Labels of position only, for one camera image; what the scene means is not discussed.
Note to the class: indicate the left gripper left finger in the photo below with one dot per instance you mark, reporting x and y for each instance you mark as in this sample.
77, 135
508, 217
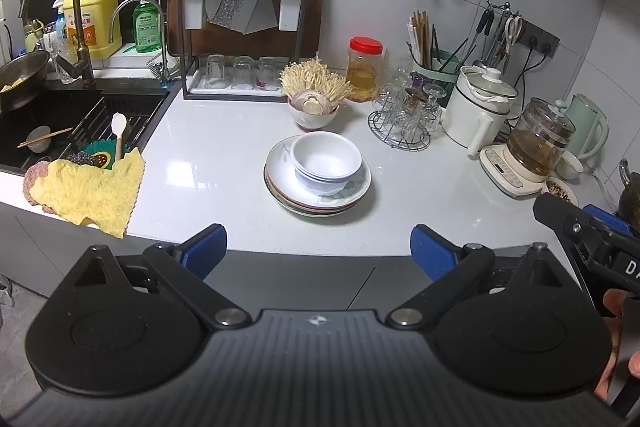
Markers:
182, 270

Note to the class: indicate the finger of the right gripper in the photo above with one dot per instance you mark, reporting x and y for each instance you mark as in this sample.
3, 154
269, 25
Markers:
612, 221

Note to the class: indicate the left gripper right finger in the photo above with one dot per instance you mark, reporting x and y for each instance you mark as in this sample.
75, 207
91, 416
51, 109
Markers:
455, 273

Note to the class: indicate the white leaf plate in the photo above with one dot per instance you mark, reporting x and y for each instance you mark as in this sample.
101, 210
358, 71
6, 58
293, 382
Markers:
291, 189
279, 162

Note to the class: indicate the white ceramic bowl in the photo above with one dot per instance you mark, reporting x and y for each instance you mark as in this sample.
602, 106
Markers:
326, 156

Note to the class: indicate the light blue bowl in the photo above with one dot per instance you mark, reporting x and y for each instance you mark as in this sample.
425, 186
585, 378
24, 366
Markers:
320, 187

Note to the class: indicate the person right hand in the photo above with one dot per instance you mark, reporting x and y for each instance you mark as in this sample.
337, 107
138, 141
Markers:
614, 300

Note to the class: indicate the black wok with lid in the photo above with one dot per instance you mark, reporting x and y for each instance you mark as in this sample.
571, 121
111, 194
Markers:
629, 204

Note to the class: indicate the bowl with dark spices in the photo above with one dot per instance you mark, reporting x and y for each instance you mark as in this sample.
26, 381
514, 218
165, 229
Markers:
558, 188

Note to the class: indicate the mint green electric kettle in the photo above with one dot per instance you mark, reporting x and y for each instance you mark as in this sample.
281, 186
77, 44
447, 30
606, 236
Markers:
591, 126

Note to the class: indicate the yellow dish cloth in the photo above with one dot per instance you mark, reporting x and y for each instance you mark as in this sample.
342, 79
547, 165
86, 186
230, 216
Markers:
87, 195

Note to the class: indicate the glass health kettle with base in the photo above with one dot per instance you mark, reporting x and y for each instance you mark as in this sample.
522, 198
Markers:
522, 165

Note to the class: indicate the white spoon in sink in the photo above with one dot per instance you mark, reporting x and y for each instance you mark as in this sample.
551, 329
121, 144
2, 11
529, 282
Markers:
119, 125

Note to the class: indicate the white electric cooker pot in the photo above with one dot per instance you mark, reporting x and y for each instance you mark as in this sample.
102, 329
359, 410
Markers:
477, 108

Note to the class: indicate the white tray with glasses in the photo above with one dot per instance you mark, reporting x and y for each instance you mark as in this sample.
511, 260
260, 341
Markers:
240, 76

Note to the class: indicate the green chopstick holder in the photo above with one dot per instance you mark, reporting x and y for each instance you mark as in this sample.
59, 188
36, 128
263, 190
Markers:
429, 63

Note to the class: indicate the hanging utensil rack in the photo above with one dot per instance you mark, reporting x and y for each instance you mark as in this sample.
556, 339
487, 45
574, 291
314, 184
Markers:
500, 28

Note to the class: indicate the bowl with enoki and onion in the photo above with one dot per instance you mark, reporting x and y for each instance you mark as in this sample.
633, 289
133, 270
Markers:
314, 93

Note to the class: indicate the red lid glass jar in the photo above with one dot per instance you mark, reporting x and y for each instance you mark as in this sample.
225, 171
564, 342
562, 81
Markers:
363, 68

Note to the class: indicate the wooden cutting board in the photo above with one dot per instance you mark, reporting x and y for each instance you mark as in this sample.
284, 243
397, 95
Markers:
257, 32

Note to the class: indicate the steel saucepan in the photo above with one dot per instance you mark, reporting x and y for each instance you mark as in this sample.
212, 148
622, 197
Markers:
22, 79

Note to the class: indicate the green soap bottle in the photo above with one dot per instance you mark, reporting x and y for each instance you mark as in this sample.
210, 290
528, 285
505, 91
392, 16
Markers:
146, 27

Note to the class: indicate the yellow detergent bottle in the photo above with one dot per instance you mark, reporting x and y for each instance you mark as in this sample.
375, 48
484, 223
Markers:
95, 19

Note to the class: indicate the wire glass cup rack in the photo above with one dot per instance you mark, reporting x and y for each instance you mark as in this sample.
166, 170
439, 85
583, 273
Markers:
407, 112

